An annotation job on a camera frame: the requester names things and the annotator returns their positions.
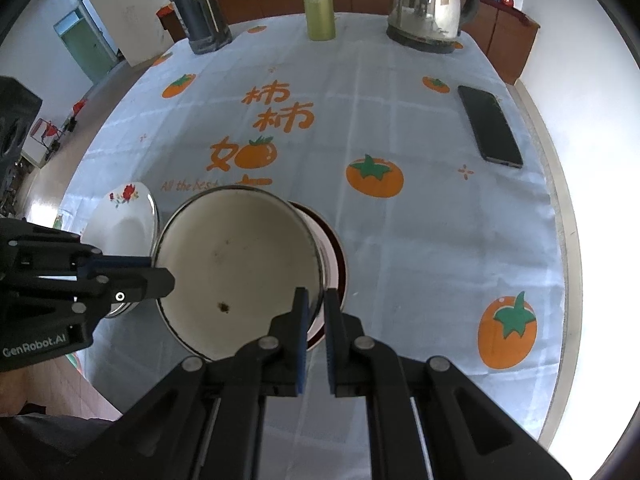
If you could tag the red flower white plate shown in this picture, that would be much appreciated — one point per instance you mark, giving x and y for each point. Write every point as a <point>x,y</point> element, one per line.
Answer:
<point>120,225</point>

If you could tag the stainless steel bowl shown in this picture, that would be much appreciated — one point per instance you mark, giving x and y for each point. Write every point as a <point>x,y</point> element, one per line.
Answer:
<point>235,260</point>

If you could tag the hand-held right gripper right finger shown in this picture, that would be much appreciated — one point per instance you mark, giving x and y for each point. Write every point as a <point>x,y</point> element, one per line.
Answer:
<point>330,350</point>

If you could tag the green tin canister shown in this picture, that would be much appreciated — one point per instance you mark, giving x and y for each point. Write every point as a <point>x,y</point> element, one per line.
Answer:
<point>318,5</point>

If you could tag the persimmon print tablecloth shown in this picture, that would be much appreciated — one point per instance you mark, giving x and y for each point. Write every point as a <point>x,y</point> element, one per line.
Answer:
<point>400,240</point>

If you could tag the red plastic plate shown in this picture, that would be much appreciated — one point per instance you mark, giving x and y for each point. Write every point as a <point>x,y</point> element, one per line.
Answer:
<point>343,270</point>

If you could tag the green door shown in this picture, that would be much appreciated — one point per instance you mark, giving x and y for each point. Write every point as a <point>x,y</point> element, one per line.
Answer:
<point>82,45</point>

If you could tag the red folding chair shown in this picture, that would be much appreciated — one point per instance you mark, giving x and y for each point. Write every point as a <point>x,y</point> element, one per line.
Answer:
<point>47,132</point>

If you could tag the black box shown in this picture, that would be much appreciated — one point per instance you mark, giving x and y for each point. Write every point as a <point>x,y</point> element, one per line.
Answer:
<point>17,125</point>

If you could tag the person's dark clothing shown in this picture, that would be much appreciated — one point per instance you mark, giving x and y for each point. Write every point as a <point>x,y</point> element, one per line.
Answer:
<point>45,450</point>

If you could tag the stainless steel electric kettle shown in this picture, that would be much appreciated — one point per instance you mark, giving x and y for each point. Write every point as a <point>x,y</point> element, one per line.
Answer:
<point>425,5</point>

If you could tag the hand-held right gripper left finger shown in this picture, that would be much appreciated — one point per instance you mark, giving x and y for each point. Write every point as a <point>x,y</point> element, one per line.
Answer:
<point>300,350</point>

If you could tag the black smartphone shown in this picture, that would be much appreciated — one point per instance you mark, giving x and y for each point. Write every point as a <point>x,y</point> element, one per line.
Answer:
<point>492,127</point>

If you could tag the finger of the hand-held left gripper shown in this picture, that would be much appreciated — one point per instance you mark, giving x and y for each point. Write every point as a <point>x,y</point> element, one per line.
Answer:
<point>145,282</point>
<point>125,262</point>

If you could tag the brown wooden sideboard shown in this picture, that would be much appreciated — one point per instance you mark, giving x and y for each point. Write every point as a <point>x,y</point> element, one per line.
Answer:
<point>505,35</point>

